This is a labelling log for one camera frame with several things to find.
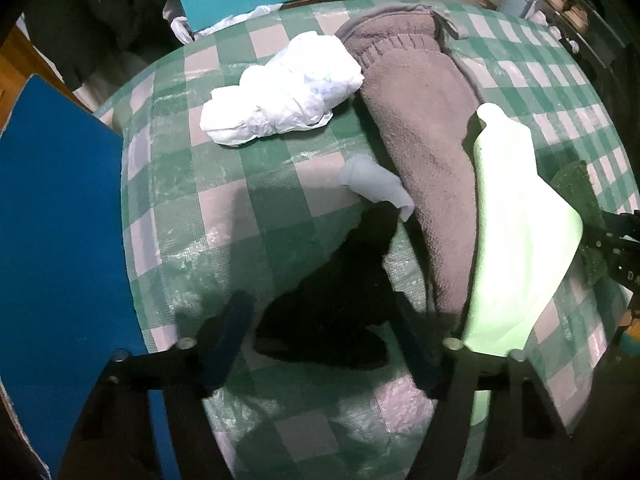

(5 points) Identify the black sock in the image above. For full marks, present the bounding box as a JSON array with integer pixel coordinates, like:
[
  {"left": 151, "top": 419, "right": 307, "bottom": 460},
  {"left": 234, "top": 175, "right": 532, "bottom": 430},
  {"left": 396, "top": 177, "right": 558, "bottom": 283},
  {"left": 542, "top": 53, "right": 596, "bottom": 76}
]
[{"left": 254, "top": 202, "right": 399, "bottom": 370}]

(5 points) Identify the light green foam sheet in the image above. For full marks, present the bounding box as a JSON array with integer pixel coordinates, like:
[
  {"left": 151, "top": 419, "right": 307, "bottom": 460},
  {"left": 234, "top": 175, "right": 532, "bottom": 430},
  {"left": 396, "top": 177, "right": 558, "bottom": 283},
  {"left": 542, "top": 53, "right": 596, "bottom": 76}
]
[{"left": 462, "top": 103, "right": 582, "bottom": 358}]

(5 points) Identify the grey fleece cloth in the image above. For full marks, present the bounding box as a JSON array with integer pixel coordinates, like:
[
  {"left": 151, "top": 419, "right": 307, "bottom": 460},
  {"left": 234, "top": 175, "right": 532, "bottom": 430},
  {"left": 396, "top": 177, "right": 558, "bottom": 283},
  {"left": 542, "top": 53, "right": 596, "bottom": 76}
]
[{"left": 336, "top": 3, "right": 480, "bottom": 326}]

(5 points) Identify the white plastic bag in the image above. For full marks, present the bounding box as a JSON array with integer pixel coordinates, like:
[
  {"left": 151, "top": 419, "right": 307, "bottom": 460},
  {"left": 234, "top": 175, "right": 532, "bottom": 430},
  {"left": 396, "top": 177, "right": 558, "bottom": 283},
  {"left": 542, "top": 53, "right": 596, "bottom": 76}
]
[
  {"left": 162, "top": 0, "right": 283, "bottom": 46},
  {"left": 200, "top": 32, "right": 363, "bottom": 148}
]

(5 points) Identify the green white checkered tablecloth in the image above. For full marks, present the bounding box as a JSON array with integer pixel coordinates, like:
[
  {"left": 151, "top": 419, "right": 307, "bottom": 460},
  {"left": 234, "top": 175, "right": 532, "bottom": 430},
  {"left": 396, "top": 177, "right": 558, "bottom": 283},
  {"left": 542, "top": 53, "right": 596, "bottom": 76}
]
[{"left": 98, "top": 0, "right": 639, "bottom": 479}]

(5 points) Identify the open cardboard box blue rim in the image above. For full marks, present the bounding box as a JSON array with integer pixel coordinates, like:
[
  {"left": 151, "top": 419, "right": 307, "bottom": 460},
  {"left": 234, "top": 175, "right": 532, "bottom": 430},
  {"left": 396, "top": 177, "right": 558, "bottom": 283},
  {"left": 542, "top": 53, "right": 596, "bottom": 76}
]
[{"left": 0, "top": 72, "right": 181, "bottom": 480}]

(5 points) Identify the shoe rack with shoes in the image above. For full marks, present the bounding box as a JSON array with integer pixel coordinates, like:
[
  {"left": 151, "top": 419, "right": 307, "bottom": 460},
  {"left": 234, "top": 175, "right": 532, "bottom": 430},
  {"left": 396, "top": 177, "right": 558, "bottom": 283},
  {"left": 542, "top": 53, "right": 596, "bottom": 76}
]
[{"left": 525, "top": 0, "right": 629, "bottom": 67}]

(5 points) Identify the white plastic bag under lid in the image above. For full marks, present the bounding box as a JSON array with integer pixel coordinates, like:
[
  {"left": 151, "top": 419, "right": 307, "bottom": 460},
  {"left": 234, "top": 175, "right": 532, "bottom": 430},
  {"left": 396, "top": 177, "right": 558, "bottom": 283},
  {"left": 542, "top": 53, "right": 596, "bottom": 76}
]
[{"left": 162, "top": 0, "right": 283, "bottom": 46}]

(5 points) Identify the black hanging jacket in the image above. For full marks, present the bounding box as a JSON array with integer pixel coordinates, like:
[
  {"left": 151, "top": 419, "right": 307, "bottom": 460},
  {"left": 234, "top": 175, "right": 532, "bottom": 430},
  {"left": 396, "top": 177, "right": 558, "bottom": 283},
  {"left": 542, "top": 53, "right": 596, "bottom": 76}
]
[{"left": 24, "top": 0, "right": 179, "bottom": 91}]

